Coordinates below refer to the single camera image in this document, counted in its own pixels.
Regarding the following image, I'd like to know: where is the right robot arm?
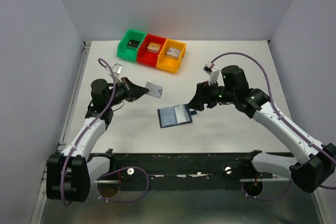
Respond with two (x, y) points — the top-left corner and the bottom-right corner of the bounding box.
(188, 62), (335, 193)

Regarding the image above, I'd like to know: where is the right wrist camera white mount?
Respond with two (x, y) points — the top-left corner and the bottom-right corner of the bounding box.
(203, 61), (220, 85)

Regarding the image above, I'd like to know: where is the grey block in yellow bin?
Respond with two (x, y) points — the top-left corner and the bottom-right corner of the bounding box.
(166, 47), (181, 59)

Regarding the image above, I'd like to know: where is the aluminium table edge rail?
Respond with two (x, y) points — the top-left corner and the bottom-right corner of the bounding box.
(57, 41), (92, 152)

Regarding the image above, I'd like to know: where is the black block in green bin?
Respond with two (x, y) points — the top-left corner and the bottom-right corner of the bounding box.
(127, 39), (140, 50)

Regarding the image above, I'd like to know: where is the silver credit card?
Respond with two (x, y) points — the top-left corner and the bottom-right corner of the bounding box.
(145, 82), (163, 98)

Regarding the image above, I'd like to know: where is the green plastic bin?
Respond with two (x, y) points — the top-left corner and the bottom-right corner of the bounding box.
(117, 29), (147, 62)

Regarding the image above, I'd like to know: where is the wooden block in red bin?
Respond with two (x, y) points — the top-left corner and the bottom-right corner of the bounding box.
(147, 42), (161, 53)

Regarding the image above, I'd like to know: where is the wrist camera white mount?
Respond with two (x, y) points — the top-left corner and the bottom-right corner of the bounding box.
(203, 61), (220, 85)
(106, 63), (123, 82)

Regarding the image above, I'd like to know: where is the yellow plastic bin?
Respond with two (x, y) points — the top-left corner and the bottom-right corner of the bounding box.
(156, 39), (186, 73)

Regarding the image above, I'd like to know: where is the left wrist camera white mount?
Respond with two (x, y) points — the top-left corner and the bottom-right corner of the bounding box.
(106, 63), (123, 82)

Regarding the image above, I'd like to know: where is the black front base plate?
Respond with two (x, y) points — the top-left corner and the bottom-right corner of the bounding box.
(89, 152), (285, 191)

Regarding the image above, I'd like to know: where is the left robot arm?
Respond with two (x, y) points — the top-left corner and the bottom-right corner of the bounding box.
(46, 77), (149, 206)

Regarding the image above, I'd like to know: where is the blue leather card holder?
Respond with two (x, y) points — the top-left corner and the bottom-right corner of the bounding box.
(157, 104), (197, 128)

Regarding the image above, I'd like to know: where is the red plastic bin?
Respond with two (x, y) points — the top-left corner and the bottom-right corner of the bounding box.
(136, 34), (166, 68)

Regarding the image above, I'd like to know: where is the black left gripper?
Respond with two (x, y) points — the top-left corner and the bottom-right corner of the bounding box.
(106, 77), (150, 108)

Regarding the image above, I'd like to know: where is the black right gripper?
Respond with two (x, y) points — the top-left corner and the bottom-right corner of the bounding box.
(186, 78), (236, 111)

